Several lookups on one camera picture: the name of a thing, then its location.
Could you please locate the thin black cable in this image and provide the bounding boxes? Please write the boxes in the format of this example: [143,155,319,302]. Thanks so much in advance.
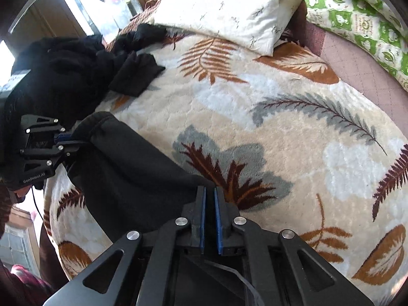
[31,187,44,222]

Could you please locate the stained glass window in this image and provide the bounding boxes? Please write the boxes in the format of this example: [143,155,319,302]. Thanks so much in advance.
[54,0,145,36]

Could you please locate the black pants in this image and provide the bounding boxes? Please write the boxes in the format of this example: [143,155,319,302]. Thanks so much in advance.
[66,111,224,256]

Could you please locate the pile of black clothes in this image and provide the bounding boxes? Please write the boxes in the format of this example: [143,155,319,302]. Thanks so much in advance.
[5,23,167,131]

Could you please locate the person's maroon clothing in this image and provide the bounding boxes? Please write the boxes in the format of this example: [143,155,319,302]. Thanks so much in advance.
[0,182,66,306]

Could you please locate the pink quilted bed sheet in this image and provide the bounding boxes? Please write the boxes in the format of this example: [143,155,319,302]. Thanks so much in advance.
[287,0,408,112]

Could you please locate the leaf print fleece blanket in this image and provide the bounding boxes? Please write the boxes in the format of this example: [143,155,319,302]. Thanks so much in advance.
[43,27,408,306]

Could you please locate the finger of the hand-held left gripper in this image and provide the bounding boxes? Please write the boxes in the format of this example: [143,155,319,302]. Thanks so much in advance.
[19,139,85,172]
[21,115,69,149]

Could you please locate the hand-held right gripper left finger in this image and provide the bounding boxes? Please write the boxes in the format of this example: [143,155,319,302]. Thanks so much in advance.
[43,186,208,306]

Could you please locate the white pillow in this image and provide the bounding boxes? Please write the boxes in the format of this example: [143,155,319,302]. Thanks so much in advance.
[152,0,304,57]

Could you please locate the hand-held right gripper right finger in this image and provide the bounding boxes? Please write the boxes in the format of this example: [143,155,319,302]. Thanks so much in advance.
[214,186,375,306]

